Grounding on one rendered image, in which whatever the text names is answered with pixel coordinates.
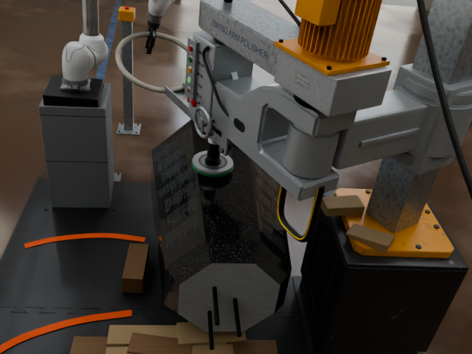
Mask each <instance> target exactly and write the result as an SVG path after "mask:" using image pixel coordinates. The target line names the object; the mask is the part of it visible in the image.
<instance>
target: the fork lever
mask: <svg viewBox="0 0 472 354"><path fill-rule="evenodd" d="M164 88H165V89H166V93H165V95H166V96H167V97H168V98H170V99H171V100H172V101H173V102H174V103H175V104H176V105H177V106H178V107H179V108H180V109H181V110H182V111H184V113H186V115H187V116H189V118H191V120H193V121H194V119H193V118H192V117H191V116H190V115H189V102H188V101H187V99H188V97H187V96H186V95H185V83H183V88H184V90H183V91H180V92H177V93H174V92H173V91H172V90H171V89H170V88H169V87H168V86H164ZM210 138H211V139H213V140H214V141H215V142H216V143H217V144H218V145H219V146H220V147H219V151H220V153H223V152H224V149H223V147H221V135H220V134H219V133H218V132H217V131H212V132H211V135H210ZM237 148H238V147H237V146H236V145H231V144H228V154H229V155H230V156H232V154H233V150H234V149H237Z"/></svg>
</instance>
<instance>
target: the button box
mask: <svg viewBox="0 0 472 354"><path fill-rule="evenodd" d="M190 44H191V45H192V47H193V52H192V53H191V52H189V49H188V47H189V45H190ZM188 47H187V61H186V75H185V95H186V96H187V97H188V98H189V99H191V100H192V99H195V100H196V90H197V70H198V58H199V42H198V41H196V40H195V39H193V37H188ZM189 55H191V56H192V63H189V62H188V57H189ZM188 66H191V68H192V73H191V74H189V73H188ZM188 77H190V78H191V84H189V83H188V81H187V78H188ZM188 86H189V87H190V94H188V92H187V87H188Z"/></svg>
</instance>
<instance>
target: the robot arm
mask: <svg viewBox="0 0 472 354"><path fill-rule="evenodd" d="M174 1H175V0H149V2H148V13H147V25H148V29H147V31H148V32H150V36H149V37H147V40H146V44H145V48H146V49H147V52H146V54H151V53H152V48H154V44H155V39H156V37H157V35H155V34H156V31H157V29H158V28H159V26H160V23H161V22H162V20H163V16H164V12H165V11H166V10H167V8H168V7H169V5H170V4H172V3H173V2H174ZM81 2H82V18H83V33H82V34H81V35H80V37H79V41H71V42H69V43H68V44H66V45H65V47H64V49H63V54H62V69H63V77H62V86H61V87H60V90H61V91H73V92H74V93H76V92H77V91H87V92H89V91H91V89H90V88H89V86H90V82H91V79H89V72H90V71H91V69H92V68H94V67H96V66H98V65H99V64H101V63H102V62H104V61H105V59H106V58H107V55H108V47H107V44H106V43H105V41H104V37H103V36H102V35H101V33H99V11H98V0H81Z"/></svg>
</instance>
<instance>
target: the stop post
mask: <svg viewBox="0 0 472 354"><path fill-rule="evenodd" d="M135 17H136V9H135V8H131V7H129V9H125V8H124V7H123V6H120V8H119V10H118V20H119V21H121V22H122V39H124V38H125V37H127V36H129V35H131V34H133V22H134V20H135ZM122 64H123V66H124V67H125V69H126V70H127V71H128V72H129V73H130V74H131V75H132V76H133V40H131V41H129V42H128V43H127V44H125V45H124V47H123V48H122ZM123 100H124V123H120V122H119V126H118V129H117V134H124V135H136V136H139V133H140V127H141V124H134V122H133V83H132V82H131V81H129V80H128V79H127V78H126V77H125V76H124V75H123Z"/></svg>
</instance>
